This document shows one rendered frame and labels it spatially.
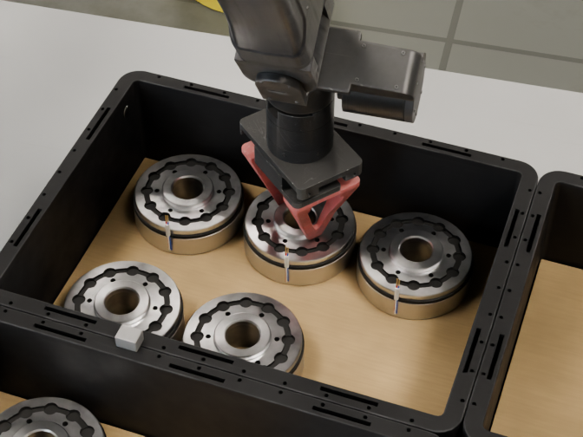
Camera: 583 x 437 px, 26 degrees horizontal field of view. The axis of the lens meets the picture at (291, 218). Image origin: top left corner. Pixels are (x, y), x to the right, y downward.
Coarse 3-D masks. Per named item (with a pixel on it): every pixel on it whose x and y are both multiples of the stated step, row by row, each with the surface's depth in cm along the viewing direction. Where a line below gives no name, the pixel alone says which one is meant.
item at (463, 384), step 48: (192, 96) 118; (240, 96) 117; (384, 144) 113; (432, 144) 113; (48, 192) 108; (528, 192) 108; (144, 336) 98; (480, 336) 98; (288, 384) 95; (432, 432) 92
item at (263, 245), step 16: (256, 208) 117; (272, 208) 117; (256, 224) 116; (272, 224) 115; (336, 224) 115; (352, 224) 115; (256, 240) 114; (272, 240) 114; (288, 240) 114; (304, 240) 114; (320, 240) 114; (336, 240) 114; (272, 256) 113; (304, 256) 113; (320, 256) 113
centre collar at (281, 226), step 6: (282, 204) 116; (318, 204) 116; (276, 210) 116; (282, 210) 116; (288, 210) 116; (312, 210) 116; (318, 210) 116; (276, 216) 115; (282, 216) 115; (318, 216) 115; (276, 222) 115; (282, 222) 115; (276, 228) 115; (282, 228) 114; (288, 228) 114; (294, 228) 114; (282, 234) 114; (288, 234) 114; (294, 234) 114; (300, 234) 114
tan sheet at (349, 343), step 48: (96, 240) 118; (144, 240) 118; (240, 240) 118; (192, 288) 114; (240, 288) 114; (288, 288) 114; (336, 288) 114; (480, 288) 114; (336, 336) 110; (384, 336) 110; (432, 336) 110; (336, 384) 107; (384, 384) 107; (432, 384) 107
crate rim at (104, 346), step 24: (0, 312) 99; (48, 336) 98; (72, 336) 98; (96, 336) 98; (120, 360) 97; (144, 360) 96; (168, 360) 96; (216, 384) 95; (240, 384) 95; (264, 384) 95; (288, 408) 93; (312, 408) 94; (336, 408) 93; (360, 432) 92; (384, 432) 92; (408, 432) 92
